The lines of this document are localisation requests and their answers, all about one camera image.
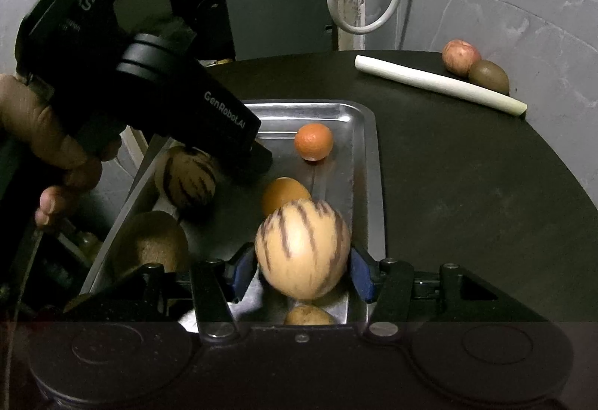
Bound orange mandarin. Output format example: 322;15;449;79
262;177;311;217

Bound small tan longan fruit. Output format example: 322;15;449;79
284;305;336;326

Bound silver metal tray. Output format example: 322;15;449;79
81;100;386;324

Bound person's left hand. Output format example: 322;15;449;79
1;74;121;229

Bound small orange tangerine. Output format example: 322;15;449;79
294;123;335;162

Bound dark green kiwi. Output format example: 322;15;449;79
468;60;510;95

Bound large brown kiwi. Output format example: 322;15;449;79
111;210;189;276

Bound pink red apple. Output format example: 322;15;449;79
441;40;481;76

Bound white leek stalk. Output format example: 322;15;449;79
355;55;527;117

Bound striped pepino melon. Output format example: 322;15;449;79
154;146;220;209
255;200;351;300

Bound grey cabinet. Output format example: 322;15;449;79
226;0;336;61

